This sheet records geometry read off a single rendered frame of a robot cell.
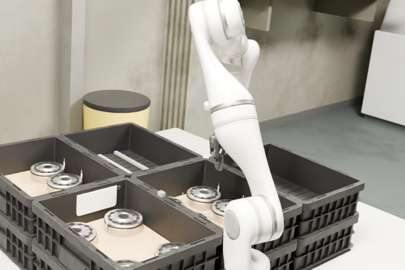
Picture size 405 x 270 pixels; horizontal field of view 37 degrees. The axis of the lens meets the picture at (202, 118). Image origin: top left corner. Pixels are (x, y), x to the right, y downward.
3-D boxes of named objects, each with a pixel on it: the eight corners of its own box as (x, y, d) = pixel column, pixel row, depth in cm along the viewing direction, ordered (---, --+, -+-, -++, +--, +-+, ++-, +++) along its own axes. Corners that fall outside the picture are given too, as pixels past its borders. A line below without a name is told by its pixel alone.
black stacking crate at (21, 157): (125, 214, 174) (126, 178, 171) (29, 242, 155) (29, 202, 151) (56, 168, 202) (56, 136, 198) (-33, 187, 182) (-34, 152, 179)
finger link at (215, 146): (211, 133, 161) (214, 152, 164) (206, 137, 160) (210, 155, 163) (218, 136, 160) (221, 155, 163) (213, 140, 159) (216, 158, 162)
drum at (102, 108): (118, 178, 399) (123, 86, 380) (157, 199, 373) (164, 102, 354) (67, 192, 372) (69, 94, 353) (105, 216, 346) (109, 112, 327)
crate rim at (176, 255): (29, 209, 152) (29, 200, 151) (127, 184, 171) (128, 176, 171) (120, 283, 124) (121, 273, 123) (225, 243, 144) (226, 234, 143)
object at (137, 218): (96, 217, 161) (96, 214, 161) (126, 207, 168) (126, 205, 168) (120, 231, 155) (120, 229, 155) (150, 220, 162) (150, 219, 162)
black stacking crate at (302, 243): (355, 249, 189) (361, 214, 186) (294, 279, 170) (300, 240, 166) (261, 201, 217) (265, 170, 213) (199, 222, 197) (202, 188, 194)
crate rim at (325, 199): (366, 188, 183) (367, 181, 183) (304, 212, 164) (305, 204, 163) (268, 147, 211) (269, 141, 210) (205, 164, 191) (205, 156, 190)
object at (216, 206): (254, 211, 173) (254, 209, 173) (229, 220, 167) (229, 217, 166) (229, 198, 180) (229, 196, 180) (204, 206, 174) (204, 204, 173)
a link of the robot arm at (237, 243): (244, 214, 112) (237, 293, 117) (286, 205, 116) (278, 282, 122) (220, 193, 120) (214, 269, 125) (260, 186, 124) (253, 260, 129)
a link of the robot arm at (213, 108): (181, -1, 124) (206, 118, 120) (226, -13, 123) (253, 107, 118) (191, 13, 133) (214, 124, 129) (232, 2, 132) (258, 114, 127)
